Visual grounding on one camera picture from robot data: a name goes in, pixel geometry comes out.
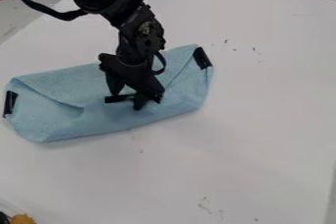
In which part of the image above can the yellow toy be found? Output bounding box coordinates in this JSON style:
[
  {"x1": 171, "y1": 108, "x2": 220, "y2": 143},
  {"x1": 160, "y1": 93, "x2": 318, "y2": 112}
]
[{"x1": 9, "y1": 213, "x2": 38, "y2": 224}]

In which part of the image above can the light blue cloth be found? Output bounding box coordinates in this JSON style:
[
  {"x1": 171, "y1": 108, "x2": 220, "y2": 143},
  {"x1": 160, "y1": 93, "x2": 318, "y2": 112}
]
[{"x1": 1, "y1": 43, "x2": 216, "y2": 144}]

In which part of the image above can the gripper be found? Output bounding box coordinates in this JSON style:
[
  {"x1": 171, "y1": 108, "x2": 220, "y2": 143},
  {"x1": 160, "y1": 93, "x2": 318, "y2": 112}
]
[{"x1": 96, "y1": 45, "x2": 168, "y2": 111}]

